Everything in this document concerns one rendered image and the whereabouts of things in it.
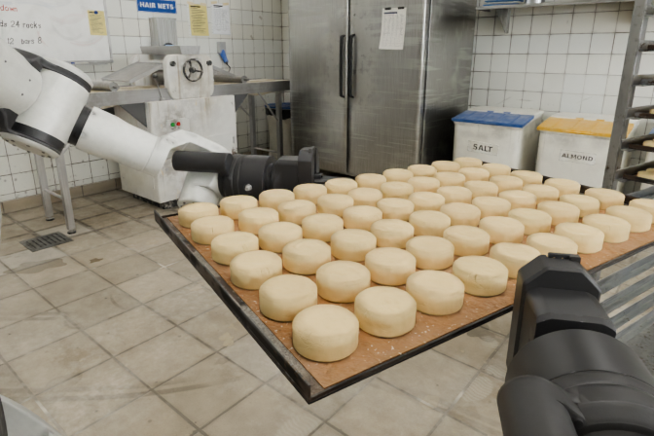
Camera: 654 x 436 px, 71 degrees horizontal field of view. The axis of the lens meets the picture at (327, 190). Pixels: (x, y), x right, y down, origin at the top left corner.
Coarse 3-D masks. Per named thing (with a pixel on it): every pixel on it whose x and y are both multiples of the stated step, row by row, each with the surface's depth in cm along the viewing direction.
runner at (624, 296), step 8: (640, 280) 165; (648, 280) 169; (632, 288) 162; (640, 288) 165; (648, 288) 165; (616, 296) 156; (624, 296) 159; (632, 296) 159; (600, 304) 150; (608, 304) 154; (616, 304) 154; (624, 304) 155; (608, 312) 149
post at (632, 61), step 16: (640, 0) 122; (640, 16) 123; (640, 32) 123; (624, 64) 128; (624, 80) 129; (624, 96) 129; (624, 112) 130; (624, 128) 131; (608, 160) 135; (608, 176) 136
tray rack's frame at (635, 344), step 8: (648, 328) 186; (640, 336) 181; (648, 336) 181; (632, 344) 176; (640, 344) 176; (648, 344) 176; (640, 352) 171; (648, 352) 171; (648, 360) 167; (648, 368) 163
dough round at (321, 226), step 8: (312, 216) 56; (320, 216) 56; (328, 216) 56; (336, 216) 56; (304, 224) 55; (312, 224) 54; (320, 224) 54; (328, 224) 54; (336, 224) 54; (304, 232) 55; (312, 232) 53; (320, 232) 53; (328, 232) 53; (328, 240) 54
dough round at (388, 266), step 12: (372, 252) 46; (384, 252) 46; (396, 252) 46; (408, 252) 46; (372, 264) 44; (384, 264) 44; (396, 264) 44; (408, 264) 44; (372, 276) 44; (384, 276) 44; (396, 276) 43; (408, 276) 44
